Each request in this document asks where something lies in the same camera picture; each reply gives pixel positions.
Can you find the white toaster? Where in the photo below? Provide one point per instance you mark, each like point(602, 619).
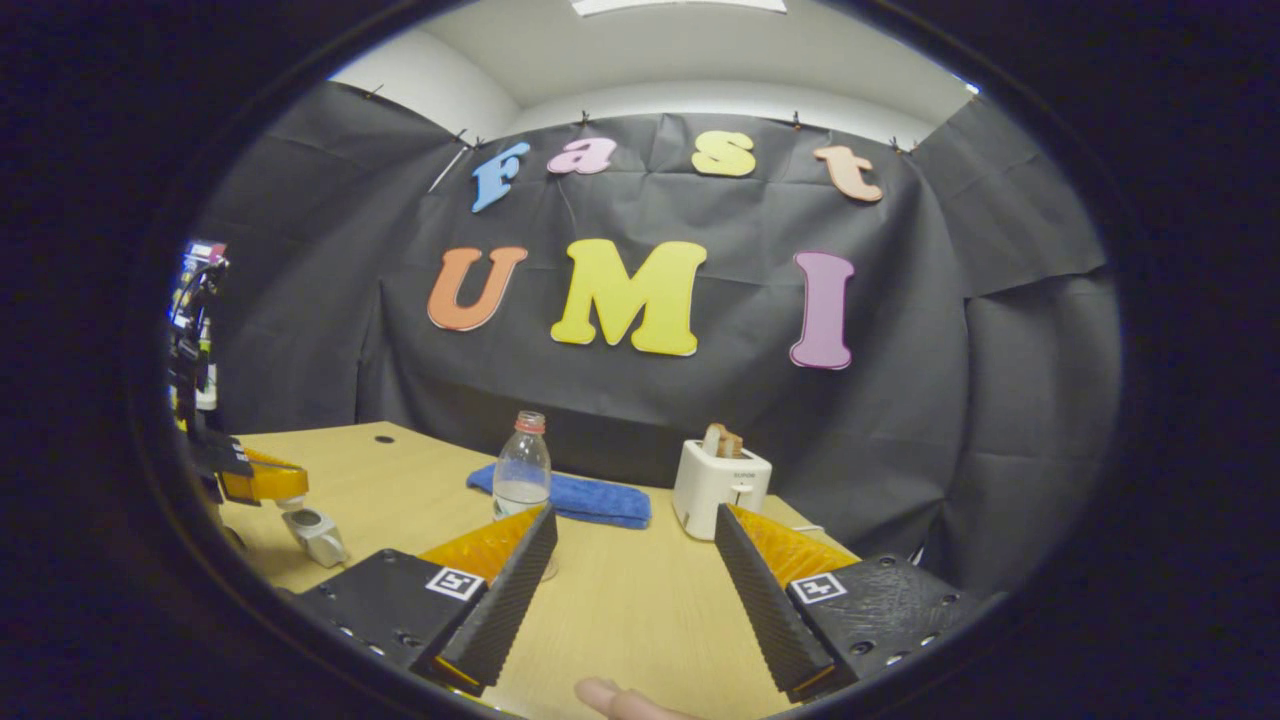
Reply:
point(715, 490)

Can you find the blue towel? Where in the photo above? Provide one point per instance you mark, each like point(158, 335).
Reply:
point(600, 500)

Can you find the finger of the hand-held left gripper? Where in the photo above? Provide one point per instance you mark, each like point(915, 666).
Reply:
point(265, 483)

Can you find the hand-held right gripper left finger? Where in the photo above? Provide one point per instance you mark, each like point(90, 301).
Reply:
point(500, 600)

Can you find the white teacup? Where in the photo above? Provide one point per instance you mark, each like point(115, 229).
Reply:
point(320, 540)

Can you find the toasted bread slice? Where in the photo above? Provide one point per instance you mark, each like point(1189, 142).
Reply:
point(722, 440)

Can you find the clear plastic water bottle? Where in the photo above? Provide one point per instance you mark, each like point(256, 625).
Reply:
point(522, 470)

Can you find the computer monitor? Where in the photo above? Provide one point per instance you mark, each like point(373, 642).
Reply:
point(205, 252)

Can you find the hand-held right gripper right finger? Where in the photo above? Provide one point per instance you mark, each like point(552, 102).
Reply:
point(765, 610)

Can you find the ceiling light panel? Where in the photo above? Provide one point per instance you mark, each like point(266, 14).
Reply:
point(680, 5)

